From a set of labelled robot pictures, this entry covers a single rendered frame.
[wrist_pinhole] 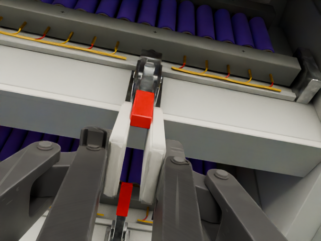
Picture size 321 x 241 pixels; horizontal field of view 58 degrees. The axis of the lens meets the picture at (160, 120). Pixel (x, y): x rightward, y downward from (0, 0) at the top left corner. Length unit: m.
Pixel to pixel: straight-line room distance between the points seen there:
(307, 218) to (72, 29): 0.27
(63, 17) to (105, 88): 0.07
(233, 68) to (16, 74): 0.19
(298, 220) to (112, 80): 0.21
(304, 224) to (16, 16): 0.32
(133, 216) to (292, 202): 0.18
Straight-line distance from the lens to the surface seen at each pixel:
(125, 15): 0.29
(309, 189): 0.30
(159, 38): 0.26
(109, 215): 0.37
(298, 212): 0.31
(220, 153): 0.26
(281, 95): 0.29
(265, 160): 0.27
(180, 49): 0.27
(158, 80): 0.22
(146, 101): 0.18
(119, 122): 0.15
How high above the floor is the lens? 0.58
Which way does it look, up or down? 27 degrees down
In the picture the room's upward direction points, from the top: 13 degrees clockwise
